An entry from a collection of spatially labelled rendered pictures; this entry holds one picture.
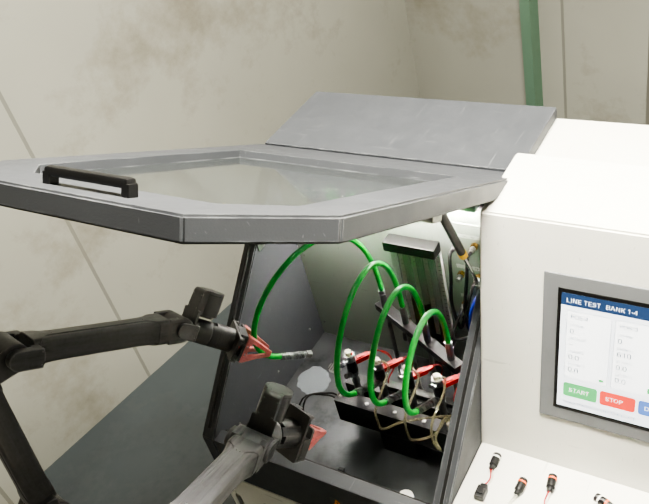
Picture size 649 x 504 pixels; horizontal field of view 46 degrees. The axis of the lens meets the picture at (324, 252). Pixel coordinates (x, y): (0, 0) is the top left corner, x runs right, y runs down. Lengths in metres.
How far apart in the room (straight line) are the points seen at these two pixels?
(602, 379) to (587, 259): 0.26
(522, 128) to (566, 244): 0.46
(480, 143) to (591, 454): 0.74
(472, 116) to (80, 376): 2.21
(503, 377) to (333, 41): 2.73
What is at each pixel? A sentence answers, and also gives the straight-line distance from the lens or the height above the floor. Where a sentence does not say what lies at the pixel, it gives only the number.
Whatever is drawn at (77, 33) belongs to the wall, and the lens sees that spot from 3.18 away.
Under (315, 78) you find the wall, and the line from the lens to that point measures 4.09.
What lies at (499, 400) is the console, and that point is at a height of 1.11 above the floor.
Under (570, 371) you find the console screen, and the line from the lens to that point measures 1.68.
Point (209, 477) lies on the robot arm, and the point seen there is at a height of 1.52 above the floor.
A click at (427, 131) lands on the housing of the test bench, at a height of 1.50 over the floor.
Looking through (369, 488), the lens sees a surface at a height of 0.95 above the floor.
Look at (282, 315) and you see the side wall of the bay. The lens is 2.22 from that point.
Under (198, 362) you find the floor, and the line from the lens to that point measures 3.76.
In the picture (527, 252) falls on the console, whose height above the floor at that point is 1.48.
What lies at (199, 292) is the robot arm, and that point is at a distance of 1.77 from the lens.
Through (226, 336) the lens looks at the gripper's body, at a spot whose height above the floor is 1.32.
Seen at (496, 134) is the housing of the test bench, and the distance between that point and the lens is 1.91.
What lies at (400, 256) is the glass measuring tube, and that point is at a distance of 2.01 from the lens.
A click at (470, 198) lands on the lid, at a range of 1.47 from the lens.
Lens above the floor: 2.49
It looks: 37 degrees down
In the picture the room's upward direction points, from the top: 16 degrees counter-clockwise
